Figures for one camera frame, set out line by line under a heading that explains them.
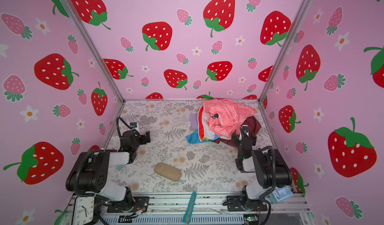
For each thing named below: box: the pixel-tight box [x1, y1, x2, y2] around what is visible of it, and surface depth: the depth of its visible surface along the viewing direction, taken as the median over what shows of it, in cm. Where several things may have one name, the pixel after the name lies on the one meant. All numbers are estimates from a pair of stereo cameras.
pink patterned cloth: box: [203, 98, 257, 139], surface depth 96 cm
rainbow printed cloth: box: [185, 105, 220, 145], surface depth 100 cm
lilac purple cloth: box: [189, 113, 198, 130], surface depth 109 cm
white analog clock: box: [72, 195, 96, 225], surface depth 71 cm
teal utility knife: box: [182, 192, 197, 225], surface depth 74 cm
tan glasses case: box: [154, 162, 182, 182], surface depth 83 cm
